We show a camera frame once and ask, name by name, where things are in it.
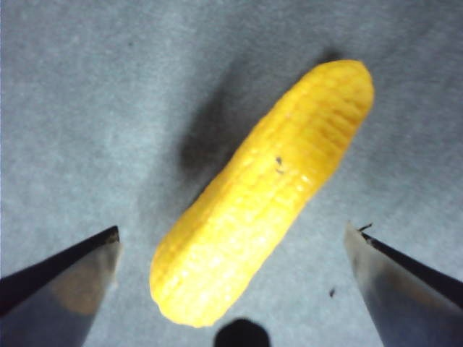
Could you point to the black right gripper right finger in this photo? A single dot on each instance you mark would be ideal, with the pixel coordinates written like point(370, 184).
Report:
point(408, 300)

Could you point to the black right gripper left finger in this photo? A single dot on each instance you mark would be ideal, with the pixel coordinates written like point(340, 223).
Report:
point(47, 296)

